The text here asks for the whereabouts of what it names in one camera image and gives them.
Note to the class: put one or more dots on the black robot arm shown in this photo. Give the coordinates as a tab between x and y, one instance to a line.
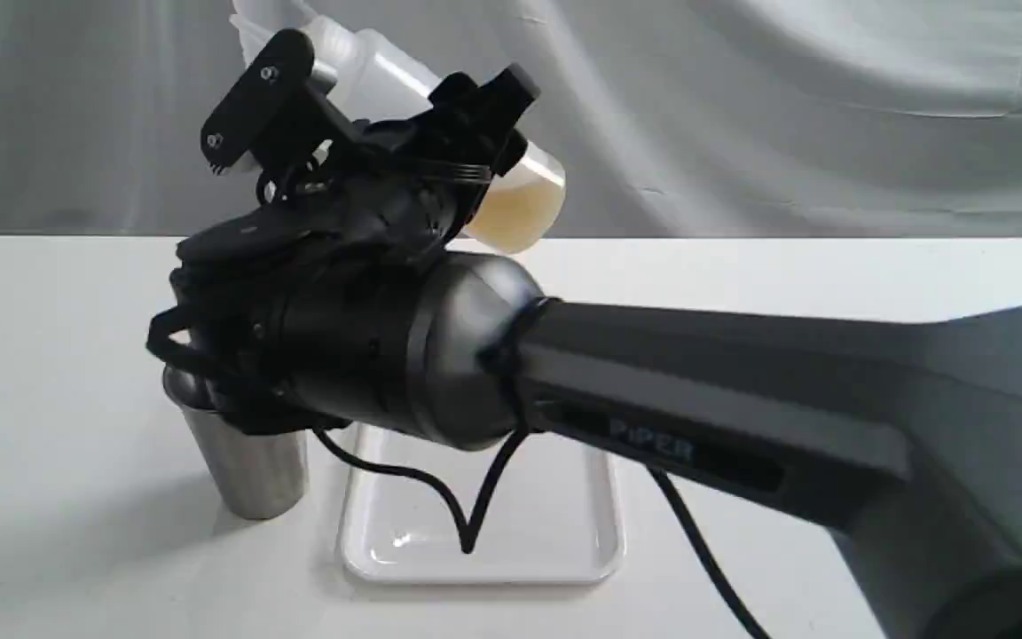
336	308

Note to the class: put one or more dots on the grey fabric backdrop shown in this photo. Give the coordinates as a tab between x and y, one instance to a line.
672	118

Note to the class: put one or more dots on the white plastic tray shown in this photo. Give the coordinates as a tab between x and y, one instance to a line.
554	520

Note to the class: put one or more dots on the translucent squeeze bottle amber liquid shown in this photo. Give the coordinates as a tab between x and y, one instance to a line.
378	80

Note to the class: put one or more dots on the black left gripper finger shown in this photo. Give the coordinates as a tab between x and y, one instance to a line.
476	123

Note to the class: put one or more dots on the stainless steel cup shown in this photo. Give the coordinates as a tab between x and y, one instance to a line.
257	477

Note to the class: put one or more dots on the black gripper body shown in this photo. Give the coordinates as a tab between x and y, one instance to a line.
385	189

